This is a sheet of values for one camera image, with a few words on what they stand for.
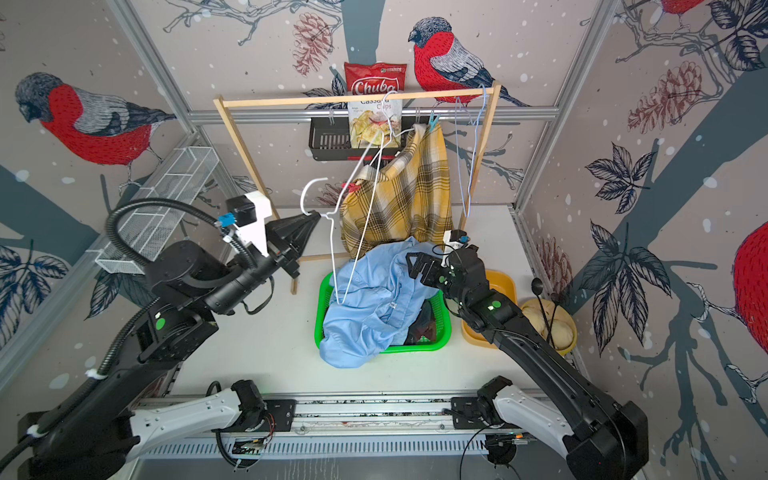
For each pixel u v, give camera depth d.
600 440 0.37
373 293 0.78
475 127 0.69
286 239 0.43
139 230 0.73
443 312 0.83
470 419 0.71
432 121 0.78
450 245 0.67
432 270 0.65
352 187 0.69
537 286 0.89
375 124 0.86
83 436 0.37
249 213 0.37
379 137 0.87
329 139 0.95
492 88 0.62
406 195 0.87
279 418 0.73
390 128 0.86
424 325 0.83
